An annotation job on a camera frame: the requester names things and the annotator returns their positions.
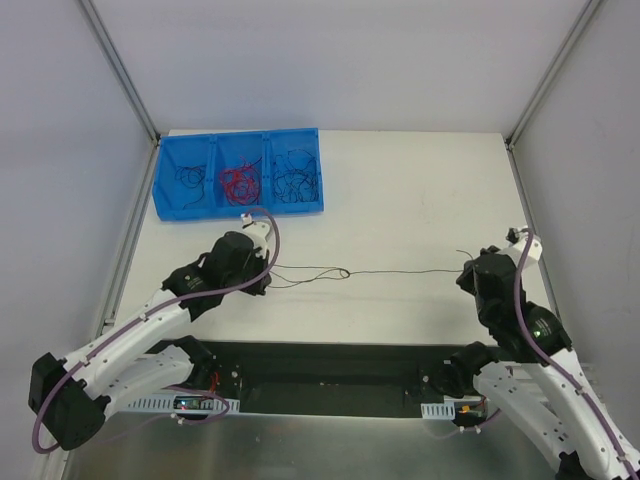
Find left aluminium frame post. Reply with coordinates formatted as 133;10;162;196
76;0;161;145

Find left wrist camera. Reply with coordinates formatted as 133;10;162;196
241;213;272;255

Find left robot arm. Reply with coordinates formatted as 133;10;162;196
28;221;281;454

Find blue plastic divided bin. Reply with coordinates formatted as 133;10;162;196
152;128;324;221

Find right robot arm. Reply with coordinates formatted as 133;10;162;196
440;241;639;479

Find right aluminium frame post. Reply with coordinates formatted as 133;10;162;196
505;0;607;151

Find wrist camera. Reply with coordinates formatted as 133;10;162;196
502;226;542;269
241;213;272;255

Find aluminium frame post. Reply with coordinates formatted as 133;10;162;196
76;0;161;145
505;0;607;151

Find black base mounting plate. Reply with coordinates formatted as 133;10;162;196
204;341;460;419

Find left white cable duct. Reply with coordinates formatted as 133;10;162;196
118;392;240;415

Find brown thin wire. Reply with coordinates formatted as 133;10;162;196
269;249;474;291

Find white cable duct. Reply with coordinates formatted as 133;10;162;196
118;392;240;415
420;401;456;421

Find right white cable duct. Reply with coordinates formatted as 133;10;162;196
420;401;456;421

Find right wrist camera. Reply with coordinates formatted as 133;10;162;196
502;226;542;269

